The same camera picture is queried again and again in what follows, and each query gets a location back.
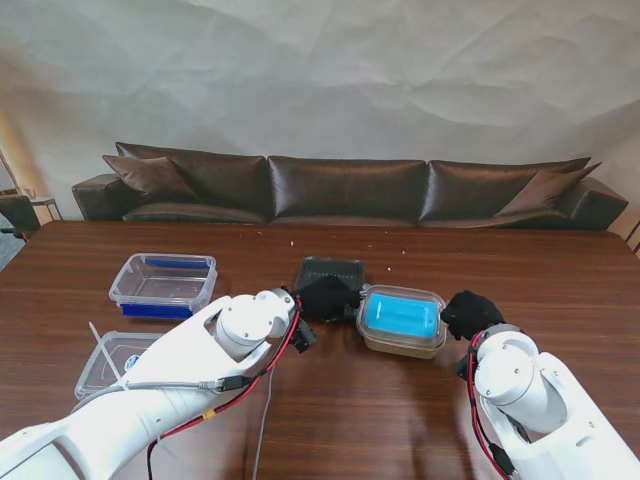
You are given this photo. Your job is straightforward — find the clear lid with blue insert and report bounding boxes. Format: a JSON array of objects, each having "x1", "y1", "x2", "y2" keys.
[{"x1": 355, "y1": 283, "x2": 449, "y2": 350}]

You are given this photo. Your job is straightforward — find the dark brown leather sofa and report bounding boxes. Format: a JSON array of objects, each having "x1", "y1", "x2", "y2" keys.
[{"x1": 71, "y1": 141, "x2": 630, "y2": 232}]

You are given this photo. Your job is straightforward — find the red black arm cables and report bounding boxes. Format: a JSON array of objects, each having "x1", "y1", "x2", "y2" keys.
[
  {"x1": 467, "y1": 334, "x2": 521, "y2": 480},
  {"x1": 144, "y1": 297, "x2": 306, "y2": 480}
]

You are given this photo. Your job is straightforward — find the grey network cable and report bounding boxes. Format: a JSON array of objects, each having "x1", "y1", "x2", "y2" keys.
[{"x1": 72, "y1": 375, "x2": 246, "y2": 480}]

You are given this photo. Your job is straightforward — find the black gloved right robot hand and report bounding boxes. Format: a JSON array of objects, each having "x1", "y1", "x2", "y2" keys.
[{"x1": 439, "y1": 290, "x2": 506, "y2": 342}]

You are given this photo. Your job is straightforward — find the white zip tie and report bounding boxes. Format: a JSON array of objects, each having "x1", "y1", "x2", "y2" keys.
[{"x1": 88, "y1": 321, "x2": 126, "y2": 391}]

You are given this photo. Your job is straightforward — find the black office chair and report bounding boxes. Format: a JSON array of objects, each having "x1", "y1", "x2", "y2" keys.
[{"x1": 0, "y1": 193, "x2": 42, "y2": 241}]

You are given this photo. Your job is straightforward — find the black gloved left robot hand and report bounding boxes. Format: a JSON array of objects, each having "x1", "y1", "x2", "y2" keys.
[{"x1": 291, "y1": 276, "x2": 369, "y2": 324}]

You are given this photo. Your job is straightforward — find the black ribbed plastic tray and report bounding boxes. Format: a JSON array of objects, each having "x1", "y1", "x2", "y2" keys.
[{"x1": 295, "y1": 258, "x2": 364, "y2": 321}]

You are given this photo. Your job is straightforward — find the brown leather cushion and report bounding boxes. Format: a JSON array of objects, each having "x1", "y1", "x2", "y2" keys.
[
  {"x1": 102, "y1": 154, "x2": 201, "y2": 204},
  {"x1": 494, "y1": 162, "x2": 603, "y2": 217}
]

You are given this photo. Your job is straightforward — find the thin clear plastic tray lid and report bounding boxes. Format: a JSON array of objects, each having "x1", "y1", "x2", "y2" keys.
[{"x1": 294, "y1": 255, "x2": 365, "y2": 321}]

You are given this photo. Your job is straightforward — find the red black left arm cables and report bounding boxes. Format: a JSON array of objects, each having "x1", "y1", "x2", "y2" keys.
[{"x1": 144, "y1": 297, "x2": 306, "y2": 480}]

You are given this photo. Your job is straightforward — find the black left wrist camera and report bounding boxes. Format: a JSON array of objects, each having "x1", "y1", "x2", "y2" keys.
[{"x1": 289, "y1": 322, "x2": 319, "y2": 355}]

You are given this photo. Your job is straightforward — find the small side table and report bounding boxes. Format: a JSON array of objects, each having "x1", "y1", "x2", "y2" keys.
[{"x1": 27, "y1": 188, "x2": 64, "y2": 222}]

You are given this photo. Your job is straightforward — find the kraft paper food container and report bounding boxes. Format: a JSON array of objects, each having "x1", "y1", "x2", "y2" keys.
[{"x1": 360, "y1": 329, "x2": 448, "y2": 360}]

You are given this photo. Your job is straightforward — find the red black right arm cables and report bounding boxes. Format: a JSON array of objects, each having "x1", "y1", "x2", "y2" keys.
[{"x1": 467, "y1": 334, "x2": 521, "y2": 480}]

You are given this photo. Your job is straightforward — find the clear container with blue clips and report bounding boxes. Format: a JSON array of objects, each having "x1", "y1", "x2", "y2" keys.
[{"x1": 108, "y1": 252, "x2": 217, "y2": 320}]

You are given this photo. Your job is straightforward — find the clear lid with blue label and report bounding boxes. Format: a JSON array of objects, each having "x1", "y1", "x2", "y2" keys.
[{"x1": 73, "y1": 330, "x2": 166, "y2": 400}]

